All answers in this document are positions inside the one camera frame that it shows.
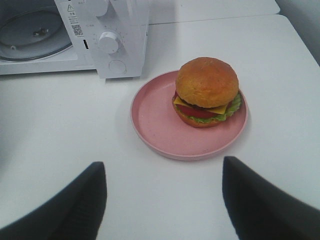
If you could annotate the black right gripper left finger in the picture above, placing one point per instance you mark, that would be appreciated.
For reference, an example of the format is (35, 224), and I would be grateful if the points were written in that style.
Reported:
(75, 213)

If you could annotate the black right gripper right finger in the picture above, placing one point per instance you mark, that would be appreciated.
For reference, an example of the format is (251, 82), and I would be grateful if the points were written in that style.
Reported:
(259, 210)

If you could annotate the pink round plate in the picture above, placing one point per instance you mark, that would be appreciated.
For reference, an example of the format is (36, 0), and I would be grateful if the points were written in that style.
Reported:
(161, 129)

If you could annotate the burger with sesame-free bun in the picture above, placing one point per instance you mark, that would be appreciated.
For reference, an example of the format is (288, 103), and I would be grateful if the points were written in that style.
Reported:
(206, 92)

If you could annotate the round white door button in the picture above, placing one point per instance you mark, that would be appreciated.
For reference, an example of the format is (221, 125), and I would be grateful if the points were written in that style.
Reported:
(117, 67)

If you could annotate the white timer knob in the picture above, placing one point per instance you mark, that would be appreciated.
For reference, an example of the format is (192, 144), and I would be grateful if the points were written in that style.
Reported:
(109, 42)

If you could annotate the white microwave oven body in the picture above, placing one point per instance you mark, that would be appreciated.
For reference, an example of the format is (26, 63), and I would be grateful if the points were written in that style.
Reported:
(129, 19)

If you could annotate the glass microwave turntable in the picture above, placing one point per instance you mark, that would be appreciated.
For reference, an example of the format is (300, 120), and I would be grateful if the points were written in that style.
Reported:
(33, 35)

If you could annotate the upper white power knob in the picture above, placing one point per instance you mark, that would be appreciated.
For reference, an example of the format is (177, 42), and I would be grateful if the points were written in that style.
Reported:
(100, 7)

